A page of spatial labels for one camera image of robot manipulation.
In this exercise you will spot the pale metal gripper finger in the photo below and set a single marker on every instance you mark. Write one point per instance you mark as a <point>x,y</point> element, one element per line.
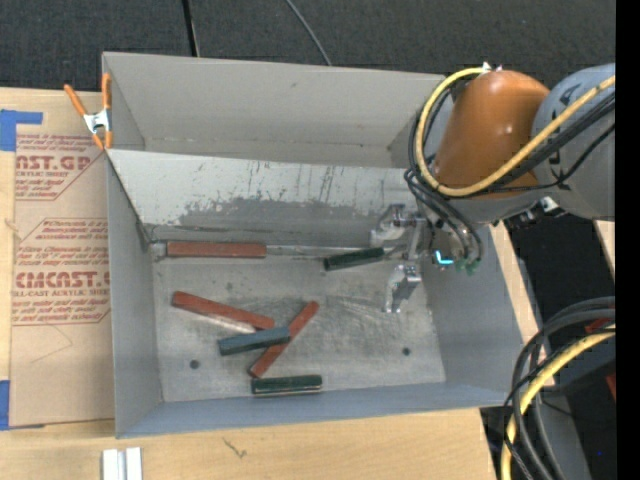
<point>403,285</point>
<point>386,229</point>

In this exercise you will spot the dark green flat block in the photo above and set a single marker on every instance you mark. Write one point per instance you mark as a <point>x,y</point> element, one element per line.
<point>286,384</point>
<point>352,259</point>
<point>252,341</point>

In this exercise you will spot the grey metal bin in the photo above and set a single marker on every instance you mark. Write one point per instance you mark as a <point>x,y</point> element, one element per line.
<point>310,288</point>

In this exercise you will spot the red-brown flat block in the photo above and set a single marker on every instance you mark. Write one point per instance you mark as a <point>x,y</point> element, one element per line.
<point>215,249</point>
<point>215,308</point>
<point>299,324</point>

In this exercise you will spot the brown cardboard board red print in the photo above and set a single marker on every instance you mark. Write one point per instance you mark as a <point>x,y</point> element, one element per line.
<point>60,248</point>

